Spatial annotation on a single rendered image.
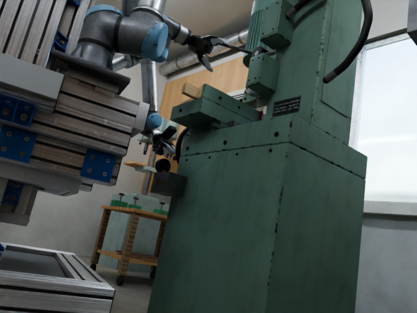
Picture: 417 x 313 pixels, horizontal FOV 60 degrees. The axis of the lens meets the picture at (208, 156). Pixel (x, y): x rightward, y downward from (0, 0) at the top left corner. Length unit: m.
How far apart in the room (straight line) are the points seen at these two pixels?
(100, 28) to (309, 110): 0.71
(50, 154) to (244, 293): 0.68
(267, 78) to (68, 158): 0.72
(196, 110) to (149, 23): 0.35
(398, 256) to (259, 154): 1.60
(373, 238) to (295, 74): 1.56
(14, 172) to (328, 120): 1.00
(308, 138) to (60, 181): 0.78
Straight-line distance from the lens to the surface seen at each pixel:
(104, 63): 1.18
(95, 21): 1.24
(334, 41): 1.38
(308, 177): 1.14
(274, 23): 1.41
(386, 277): 2.59
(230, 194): 1.19
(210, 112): 1.36
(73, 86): 1.13
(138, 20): 1.22
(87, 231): 4.44
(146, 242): 3.72
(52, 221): 4.29
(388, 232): 2.60
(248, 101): 1.58
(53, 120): 1.10
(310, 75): 1.28
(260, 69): 1.33
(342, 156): 1.29
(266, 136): 1.14
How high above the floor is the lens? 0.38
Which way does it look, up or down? 13 degrees up
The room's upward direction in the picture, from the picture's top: 11 degrees clockwise
